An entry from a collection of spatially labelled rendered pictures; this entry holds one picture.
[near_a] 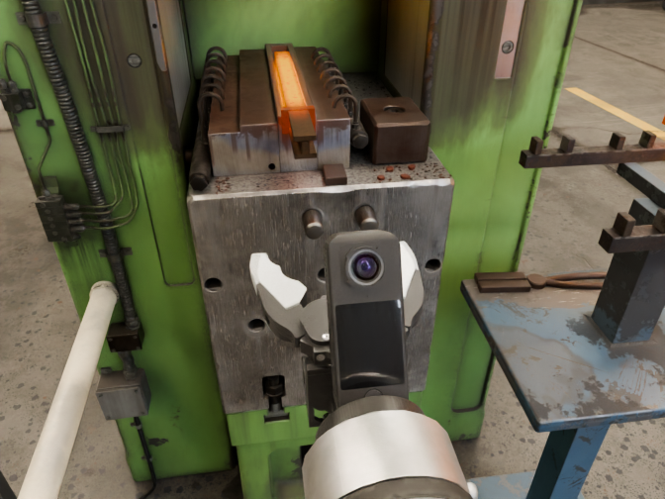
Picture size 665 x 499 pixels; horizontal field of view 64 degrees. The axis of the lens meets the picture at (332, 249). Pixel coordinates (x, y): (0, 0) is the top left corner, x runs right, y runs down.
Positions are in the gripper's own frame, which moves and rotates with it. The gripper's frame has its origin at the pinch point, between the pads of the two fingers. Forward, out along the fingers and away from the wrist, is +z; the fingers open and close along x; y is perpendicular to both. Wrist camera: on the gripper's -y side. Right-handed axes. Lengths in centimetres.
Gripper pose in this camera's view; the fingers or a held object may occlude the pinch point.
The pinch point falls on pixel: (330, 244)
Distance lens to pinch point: 47.5
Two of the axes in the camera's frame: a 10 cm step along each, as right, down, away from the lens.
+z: -1.4, -5.5, 8.2
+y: 0.0, 8.3, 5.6
